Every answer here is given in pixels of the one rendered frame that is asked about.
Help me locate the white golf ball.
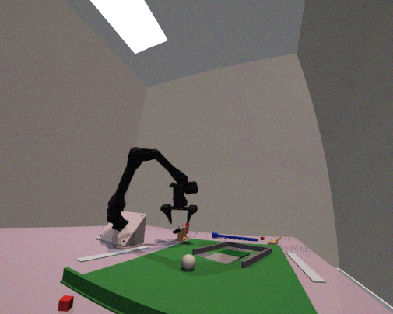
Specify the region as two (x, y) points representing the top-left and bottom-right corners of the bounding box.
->
(181, 254), (196, 270)

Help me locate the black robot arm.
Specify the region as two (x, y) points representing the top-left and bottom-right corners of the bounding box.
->
(107, 147), (198, 231)

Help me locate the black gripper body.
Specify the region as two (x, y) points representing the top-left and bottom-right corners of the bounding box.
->
(160, 195), (198, 213)

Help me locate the blue rod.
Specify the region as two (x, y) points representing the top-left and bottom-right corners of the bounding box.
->
(212, 233), (258, 242)

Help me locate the grey flat bar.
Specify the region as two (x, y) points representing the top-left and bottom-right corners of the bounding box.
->
(76, 246), (149, 262)
(286, 253), (326, 283)

